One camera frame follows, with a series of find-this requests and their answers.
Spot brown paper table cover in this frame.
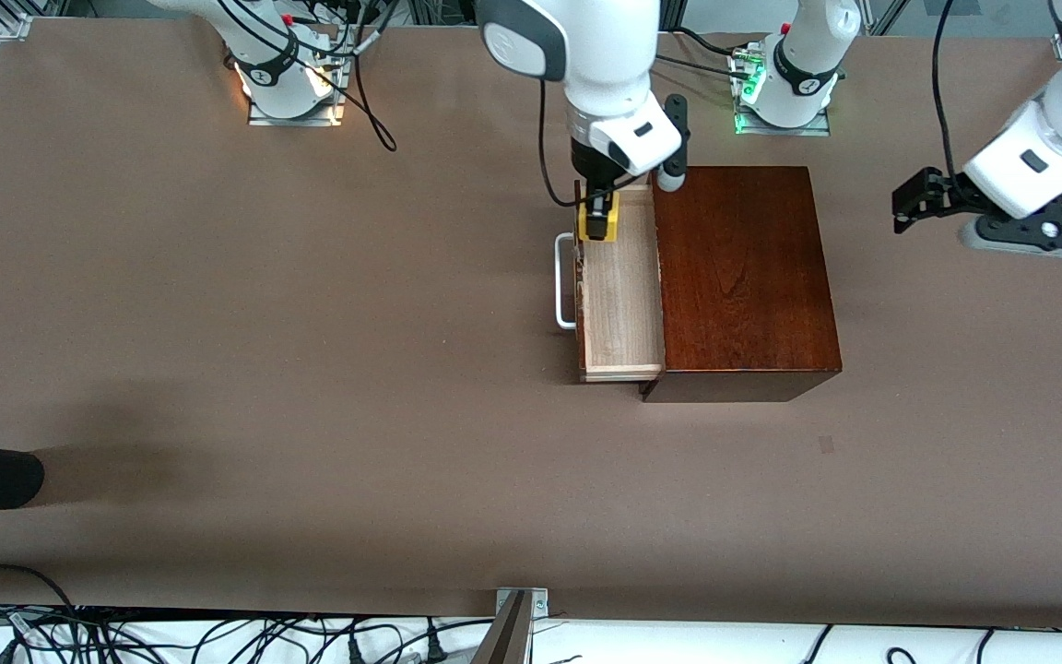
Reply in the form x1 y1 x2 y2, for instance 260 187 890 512
0 18 1062 630

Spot yellow block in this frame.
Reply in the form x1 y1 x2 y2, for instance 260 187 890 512
575 194 623 243

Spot dark wooden drawer cabinet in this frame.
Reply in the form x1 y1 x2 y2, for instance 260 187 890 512
639 166 844 404

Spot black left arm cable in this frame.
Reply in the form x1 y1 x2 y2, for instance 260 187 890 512
932 0 979 199

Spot wooden drawer with white handle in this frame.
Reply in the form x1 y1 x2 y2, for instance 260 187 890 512
555 180 667 384

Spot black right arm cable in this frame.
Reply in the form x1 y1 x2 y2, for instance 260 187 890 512
218 0 395 148
347 0 399 153
537 78 643 212

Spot black table cable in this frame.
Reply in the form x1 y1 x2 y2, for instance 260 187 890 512
655 53 753 79
674 26 749 58

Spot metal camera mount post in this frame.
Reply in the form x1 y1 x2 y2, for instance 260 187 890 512
471 587 550 664

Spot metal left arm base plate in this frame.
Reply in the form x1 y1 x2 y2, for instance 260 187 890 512
734 44 832 137

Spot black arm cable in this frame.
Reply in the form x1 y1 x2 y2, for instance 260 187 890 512
932 0 979 199
218 0 395 148
347 0 399 153
537 78 643 212

